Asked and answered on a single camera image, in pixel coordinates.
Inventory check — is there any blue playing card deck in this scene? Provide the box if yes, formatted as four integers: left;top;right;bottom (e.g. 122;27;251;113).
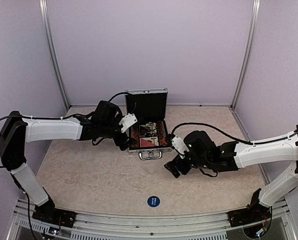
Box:
138;122;157;135

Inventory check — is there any black red triangle button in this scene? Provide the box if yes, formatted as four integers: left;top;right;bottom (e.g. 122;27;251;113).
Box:
138;125;152;135

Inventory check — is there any blue small blind button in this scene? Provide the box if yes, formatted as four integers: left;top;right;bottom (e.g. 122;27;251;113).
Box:
147;195;161;208

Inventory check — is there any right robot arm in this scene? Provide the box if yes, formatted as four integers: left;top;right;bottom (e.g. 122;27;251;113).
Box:
164;125;298;222

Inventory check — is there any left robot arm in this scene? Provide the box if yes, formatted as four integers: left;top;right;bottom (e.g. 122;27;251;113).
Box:
0;100;138;223

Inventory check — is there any orange chip row in case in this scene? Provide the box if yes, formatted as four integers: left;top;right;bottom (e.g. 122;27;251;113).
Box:
130;125;139;149

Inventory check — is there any brown black chip row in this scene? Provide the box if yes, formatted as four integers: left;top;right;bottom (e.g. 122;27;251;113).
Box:
156;120;168;147

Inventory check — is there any aluminium poker case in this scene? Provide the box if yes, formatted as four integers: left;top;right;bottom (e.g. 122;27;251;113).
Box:
125;88;172;161

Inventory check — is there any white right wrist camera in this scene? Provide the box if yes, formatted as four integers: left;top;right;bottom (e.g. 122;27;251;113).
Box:
171;135;189;159

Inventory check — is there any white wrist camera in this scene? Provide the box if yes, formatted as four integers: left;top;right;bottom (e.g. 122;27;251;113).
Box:
118;113;138;133
171;135;189;159

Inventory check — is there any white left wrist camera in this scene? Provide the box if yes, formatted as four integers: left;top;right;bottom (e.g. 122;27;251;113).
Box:
118;113;138;133

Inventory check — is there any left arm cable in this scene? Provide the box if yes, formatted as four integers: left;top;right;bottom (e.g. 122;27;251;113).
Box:
0;91;140;168

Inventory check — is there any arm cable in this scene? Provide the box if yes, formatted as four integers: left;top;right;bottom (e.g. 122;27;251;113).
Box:
0;91;140;168
168;122;298;177

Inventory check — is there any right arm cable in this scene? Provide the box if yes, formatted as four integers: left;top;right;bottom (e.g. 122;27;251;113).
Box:
168;122;298;177

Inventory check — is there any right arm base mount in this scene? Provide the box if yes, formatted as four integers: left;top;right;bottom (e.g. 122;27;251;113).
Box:
227;188;271;227

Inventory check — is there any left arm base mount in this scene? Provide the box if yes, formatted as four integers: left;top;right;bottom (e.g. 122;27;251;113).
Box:
32;188;77;228

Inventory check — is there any right aluminium corner post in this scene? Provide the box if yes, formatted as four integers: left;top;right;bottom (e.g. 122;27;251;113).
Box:
230;0;261;112

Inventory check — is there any aluminium corner post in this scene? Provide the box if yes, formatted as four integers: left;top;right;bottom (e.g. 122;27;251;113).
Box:
230;0;261;112
39;0;71;111

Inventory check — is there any left aluminium corner post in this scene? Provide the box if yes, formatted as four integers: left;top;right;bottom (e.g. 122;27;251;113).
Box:
39;0;71;111

